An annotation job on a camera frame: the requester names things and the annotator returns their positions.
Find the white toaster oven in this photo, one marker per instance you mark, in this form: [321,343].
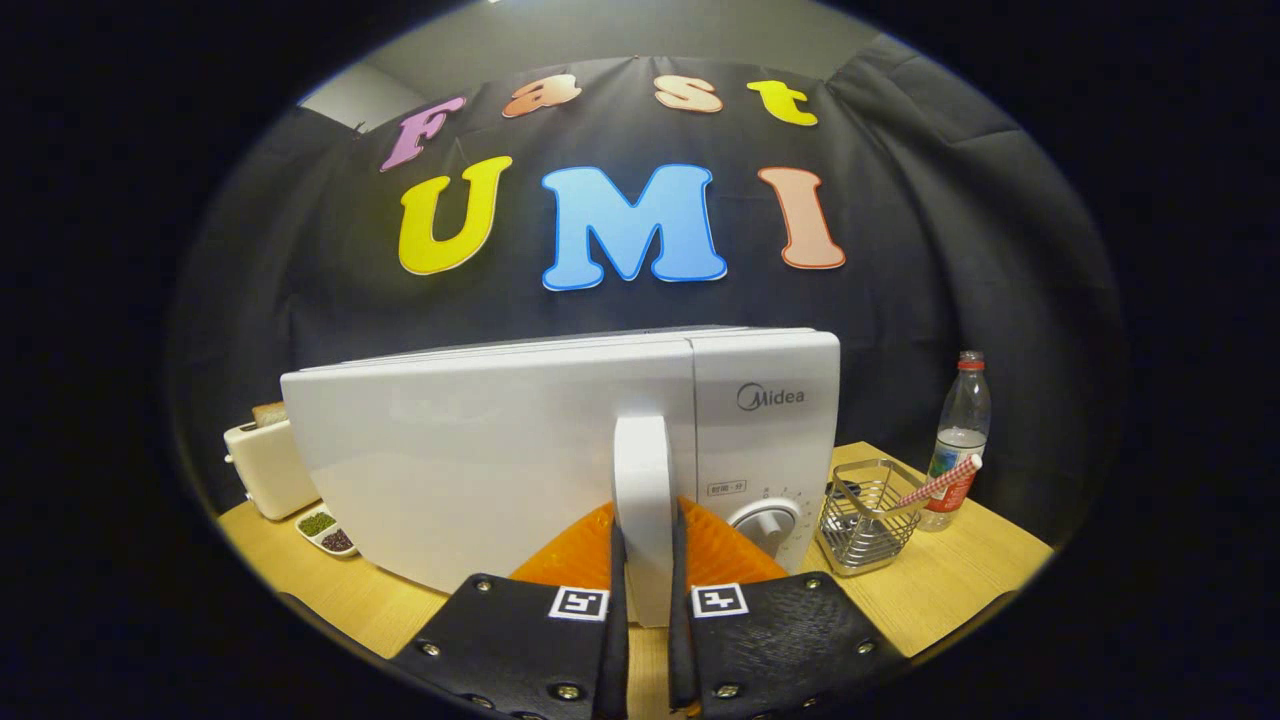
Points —
[450,450]

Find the white divided bean dish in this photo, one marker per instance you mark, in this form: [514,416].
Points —
[325,530]

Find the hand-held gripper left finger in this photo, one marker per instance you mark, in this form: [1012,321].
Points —
[617,620]

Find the toast bread slice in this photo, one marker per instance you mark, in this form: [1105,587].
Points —
[270,413]

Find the clear plastic water bottle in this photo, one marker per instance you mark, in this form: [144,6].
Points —
[962,420]

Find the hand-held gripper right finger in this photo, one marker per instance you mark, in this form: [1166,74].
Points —
[680,620]

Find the red white striped straw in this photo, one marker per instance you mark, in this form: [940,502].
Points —
[940,482]

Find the cream pop-up toaster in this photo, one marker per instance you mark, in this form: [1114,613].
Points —
[275,470]

